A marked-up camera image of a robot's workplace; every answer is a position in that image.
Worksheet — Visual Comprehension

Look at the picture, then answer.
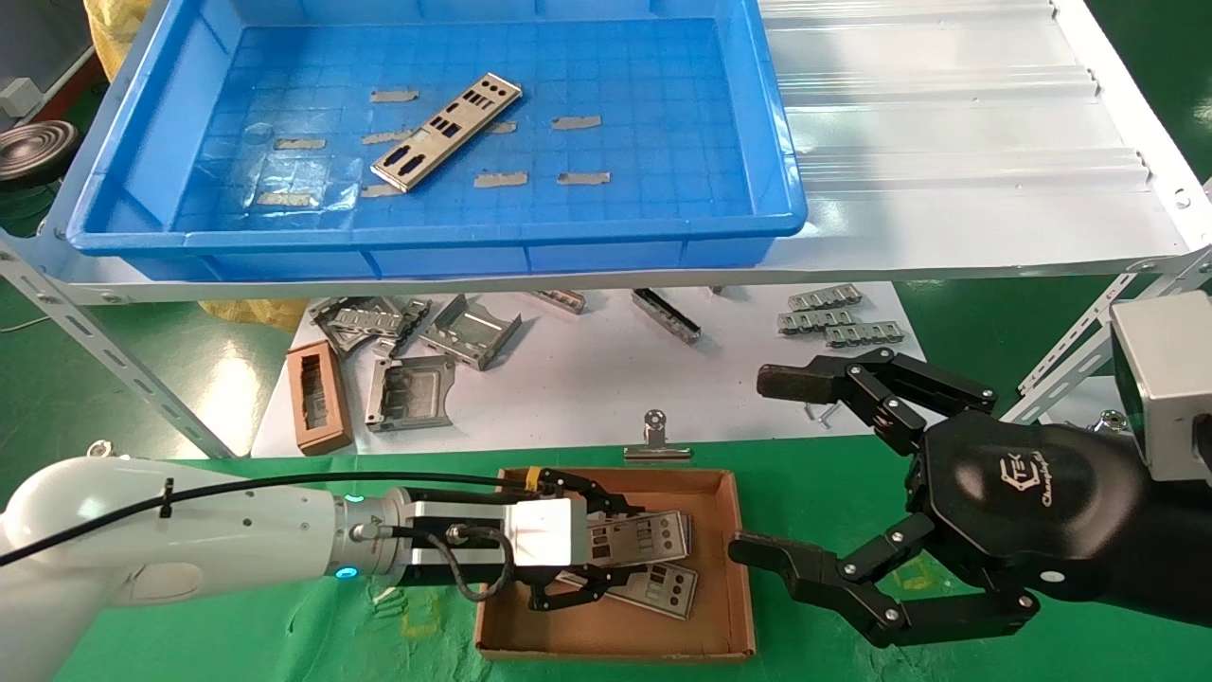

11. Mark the blue plastic tray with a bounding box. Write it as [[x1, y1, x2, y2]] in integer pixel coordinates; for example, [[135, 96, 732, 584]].
[[64, 0, 811, 282]]

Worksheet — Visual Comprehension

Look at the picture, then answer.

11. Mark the black round disc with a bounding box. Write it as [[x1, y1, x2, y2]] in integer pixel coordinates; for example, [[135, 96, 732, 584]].
[[0, 120, 81, 190]]

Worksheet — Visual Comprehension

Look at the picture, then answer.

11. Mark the folded grey metal bracket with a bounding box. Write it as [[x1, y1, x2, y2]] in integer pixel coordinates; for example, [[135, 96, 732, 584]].
[[419, 294, 524, 371]]

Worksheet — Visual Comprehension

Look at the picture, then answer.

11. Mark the short black cable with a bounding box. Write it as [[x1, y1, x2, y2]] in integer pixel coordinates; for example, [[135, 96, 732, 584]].
[[379, 524, 519, 603]]

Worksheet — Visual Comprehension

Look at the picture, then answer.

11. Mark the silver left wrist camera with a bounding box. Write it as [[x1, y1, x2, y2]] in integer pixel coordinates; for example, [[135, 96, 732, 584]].
[[409, 496, 590, 571]]

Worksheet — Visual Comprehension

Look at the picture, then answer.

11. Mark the grey square metal bracket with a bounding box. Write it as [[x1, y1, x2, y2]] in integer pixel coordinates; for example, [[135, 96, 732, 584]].
[[365, 355, 457, 433]]

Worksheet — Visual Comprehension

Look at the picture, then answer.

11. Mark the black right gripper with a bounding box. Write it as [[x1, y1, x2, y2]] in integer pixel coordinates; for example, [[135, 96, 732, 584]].
[[727, 348, 1212, 651]]

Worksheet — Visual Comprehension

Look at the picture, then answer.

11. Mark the metal port plate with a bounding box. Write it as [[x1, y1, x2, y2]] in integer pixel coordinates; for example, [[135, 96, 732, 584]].
[[371, 73, 524, 193], [559, 564, 700, 621], [585, 511, 693, 571]]

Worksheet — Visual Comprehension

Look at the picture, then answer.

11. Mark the small white box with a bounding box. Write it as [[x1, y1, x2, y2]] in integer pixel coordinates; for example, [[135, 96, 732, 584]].
[[0, 79, 44, 117]]

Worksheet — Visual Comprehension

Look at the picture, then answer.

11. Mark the perforated white shelf brace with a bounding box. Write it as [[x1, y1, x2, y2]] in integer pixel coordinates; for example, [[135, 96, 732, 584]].
[[0, 242, 238, 460], [1002, 248, 1212, 424]]

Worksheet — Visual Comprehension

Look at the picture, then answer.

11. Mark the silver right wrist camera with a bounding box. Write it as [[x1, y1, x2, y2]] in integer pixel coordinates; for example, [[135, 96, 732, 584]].
[[1110, 292, 1212, 486]]

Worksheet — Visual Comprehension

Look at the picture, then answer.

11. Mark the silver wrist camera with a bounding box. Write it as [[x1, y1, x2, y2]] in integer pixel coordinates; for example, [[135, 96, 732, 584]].
[[409, 496, 590, 571], [1110, 292, 1212, 486]]

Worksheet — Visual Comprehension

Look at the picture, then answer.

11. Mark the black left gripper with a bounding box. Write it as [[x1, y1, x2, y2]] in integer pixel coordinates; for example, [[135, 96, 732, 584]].
[[407, 468, 638, 613]]

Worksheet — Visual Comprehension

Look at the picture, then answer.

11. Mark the brown cardboard box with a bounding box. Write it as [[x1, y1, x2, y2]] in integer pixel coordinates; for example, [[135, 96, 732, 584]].
[[475, 466, 758, 661]]

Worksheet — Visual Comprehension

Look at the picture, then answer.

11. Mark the white paper sheet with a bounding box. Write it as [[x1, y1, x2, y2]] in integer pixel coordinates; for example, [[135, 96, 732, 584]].
[[251, 282, 934, 458]]

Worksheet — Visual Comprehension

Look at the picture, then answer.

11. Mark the flat grey metal frame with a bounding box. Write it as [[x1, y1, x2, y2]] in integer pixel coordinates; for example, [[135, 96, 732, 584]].
[[374, 298, 435, 359], [311, 296, 408, 357]]

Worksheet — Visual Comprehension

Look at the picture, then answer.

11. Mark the small brown part box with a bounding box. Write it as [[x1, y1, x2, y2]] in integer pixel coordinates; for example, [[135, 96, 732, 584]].
[[287, 341, 354, 457]]

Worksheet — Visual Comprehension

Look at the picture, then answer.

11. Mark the dark metal bar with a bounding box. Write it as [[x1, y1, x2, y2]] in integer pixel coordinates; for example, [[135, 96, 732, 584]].
[[633, 289, 704, 344]]

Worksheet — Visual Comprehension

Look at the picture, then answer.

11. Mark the green table cloth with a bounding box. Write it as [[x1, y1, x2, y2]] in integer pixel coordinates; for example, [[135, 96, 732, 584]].
[[0, 443, 1212, 682]]

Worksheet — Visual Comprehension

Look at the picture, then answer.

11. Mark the white metal shelf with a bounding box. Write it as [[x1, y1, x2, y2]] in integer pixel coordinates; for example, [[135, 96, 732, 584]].
[[0, 0, 1212, 306]]

